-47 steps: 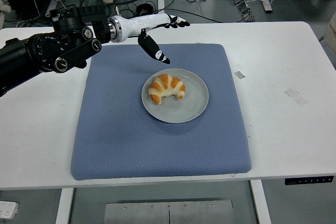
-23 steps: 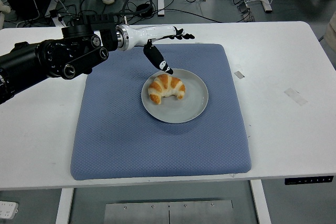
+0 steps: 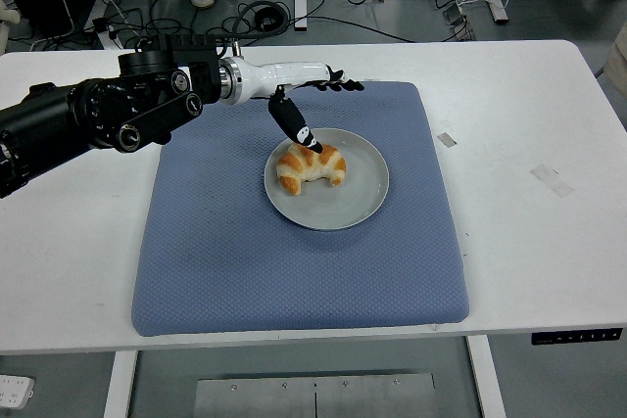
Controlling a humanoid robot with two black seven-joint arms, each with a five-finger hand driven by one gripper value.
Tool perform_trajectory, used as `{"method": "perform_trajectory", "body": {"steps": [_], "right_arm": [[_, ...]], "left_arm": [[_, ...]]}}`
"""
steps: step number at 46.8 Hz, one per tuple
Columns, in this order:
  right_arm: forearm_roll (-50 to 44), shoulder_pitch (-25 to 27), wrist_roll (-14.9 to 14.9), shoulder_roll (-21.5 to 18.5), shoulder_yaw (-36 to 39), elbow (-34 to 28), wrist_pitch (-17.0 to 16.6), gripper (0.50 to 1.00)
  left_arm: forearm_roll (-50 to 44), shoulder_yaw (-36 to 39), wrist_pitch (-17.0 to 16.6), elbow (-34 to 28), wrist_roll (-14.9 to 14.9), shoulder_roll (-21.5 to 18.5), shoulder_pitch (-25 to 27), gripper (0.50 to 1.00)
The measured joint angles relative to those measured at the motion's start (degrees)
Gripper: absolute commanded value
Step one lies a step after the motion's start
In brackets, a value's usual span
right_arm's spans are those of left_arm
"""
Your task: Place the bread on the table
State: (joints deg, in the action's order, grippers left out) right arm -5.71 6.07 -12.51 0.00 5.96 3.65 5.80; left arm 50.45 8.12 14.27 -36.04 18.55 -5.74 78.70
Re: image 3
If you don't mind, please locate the round grey plate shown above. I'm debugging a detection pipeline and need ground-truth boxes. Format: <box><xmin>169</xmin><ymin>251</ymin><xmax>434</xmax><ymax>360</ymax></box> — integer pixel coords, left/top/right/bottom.
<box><xmin>264</xmin><ymin>127</ymin><xmax>392</xmax><ymax>231</ymax></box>

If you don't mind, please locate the croissant bread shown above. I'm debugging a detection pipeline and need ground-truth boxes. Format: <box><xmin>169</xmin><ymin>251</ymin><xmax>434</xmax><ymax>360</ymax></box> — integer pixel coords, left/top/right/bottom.
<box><xmin>276</xmin><ymin>142</ymin><xmax>348</xmax><ymax>196</ymax></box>

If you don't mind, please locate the white table leg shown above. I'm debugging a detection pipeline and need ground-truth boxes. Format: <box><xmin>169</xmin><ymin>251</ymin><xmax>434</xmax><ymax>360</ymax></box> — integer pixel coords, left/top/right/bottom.
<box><xmin>464</xmin><ymin>335</ymin><xmax>507</xmax><ymax>418</ymax></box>
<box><xmin>102</xmin><ymin>349</ymin><xmax>139</xmax><ymax>418</ymax></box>

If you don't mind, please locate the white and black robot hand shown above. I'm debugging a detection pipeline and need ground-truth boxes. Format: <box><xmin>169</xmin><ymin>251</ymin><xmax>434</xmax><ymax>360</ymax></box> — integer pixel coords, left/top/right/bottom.
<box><xmin>238</xmin><ymin>59</ymin><xmax>366</xmax><ymax>155</ymax></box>

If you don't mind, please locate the white power strip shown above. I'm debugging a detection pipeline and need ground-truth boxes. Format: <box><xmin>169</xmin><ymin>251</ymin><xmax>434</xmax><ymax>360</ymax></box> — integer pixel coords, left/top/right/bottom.
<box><xmin>0</xmin><ymin>374</ymin><xmax>36</xmax><ymax>409</ymax></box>

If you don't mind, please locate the cream padded object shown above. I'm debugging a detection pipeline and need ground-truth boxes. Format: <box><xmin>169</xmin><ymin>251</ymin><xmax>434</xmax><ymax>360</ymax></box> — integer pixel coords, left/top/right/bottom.
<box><xmin>0</xmin><ymin>0</ymin><xmax>24</xmax><ymax>26</ymax></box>

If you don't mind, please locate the large grey tape piece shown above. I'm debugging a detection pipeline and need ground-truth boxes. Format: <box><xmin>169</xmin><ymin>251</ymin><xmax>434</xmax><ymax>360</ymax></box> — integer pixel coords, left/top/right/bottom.
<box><xmin>528</xmin><ymin>163</ymin><xmax>576</xmax><ymax>200</ymax></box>

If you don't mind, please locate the black table control panel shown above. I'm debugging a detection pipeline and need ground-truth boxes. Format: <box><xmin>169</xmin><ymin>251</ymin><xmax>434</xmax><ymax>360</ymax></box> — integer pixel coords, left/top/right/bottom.
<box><xmin>531</xmin><ymin>327</ymin><xmax>624</xmax><ymax>347</ymax></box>

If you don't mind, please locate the blue quilted mat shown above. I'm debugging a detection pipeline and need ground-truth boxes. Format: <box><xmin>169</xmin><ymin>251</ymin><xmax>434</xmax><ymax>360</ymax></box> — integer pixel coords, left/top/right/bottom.
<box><xmin>130</xmin><ymin>80</ymin><xmax>472</xmax><ymax>339</ymax></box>

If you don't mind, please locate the coiled black cable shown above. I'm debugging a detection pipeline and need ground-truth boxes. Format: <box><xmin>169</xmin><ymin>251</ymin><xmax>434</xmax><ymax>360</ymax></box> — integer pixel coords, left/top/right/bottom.
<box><xmin>254</xmin><ymin>5</ymin><xmax>290</xmax><ymax>32</ymax></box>

